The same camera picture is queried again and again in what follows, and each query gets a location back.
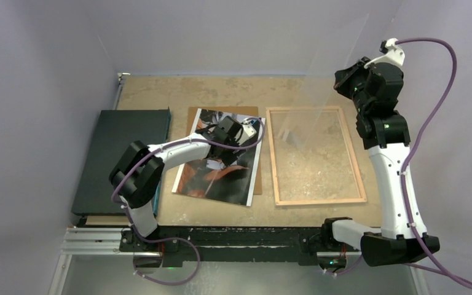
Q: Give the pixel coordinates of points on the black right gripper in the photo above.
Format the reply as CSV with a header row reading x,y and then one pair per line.
x,y
344,78

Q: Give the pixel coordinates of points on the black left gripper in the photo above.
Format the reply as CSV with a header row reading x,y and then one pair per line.
x,y
228,157

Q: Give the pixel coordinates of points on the clear acrylic sheet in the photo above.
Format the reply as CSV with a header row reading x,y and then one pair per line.
x,y
332,54

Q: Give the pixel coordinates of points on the colour photo print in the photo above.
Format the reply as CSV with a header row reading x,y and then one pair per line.
x,y
236,183

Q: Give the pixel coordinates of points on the white wooden picture frame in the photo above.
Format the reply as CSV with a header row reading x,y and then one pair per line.
x,y
313,161

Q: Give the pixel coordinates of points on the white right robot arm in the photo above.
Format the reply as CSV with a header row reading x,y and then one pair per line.
x,y
402,238

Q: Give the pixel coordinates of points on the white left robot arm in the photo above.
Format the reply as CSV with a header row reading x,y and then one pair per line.
x,y
137,174

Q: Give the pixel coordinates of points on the black foam pad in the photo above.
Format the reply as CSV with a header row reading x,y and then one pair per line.
x,y
114,131

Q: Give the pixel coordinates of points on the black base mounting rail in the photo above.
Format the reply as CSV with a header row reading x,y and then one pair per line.
x,y
314,239

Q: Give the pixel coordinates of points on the aluminium extrusion rail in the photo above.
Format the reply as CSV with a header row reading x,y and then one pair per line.
x,y
89,240

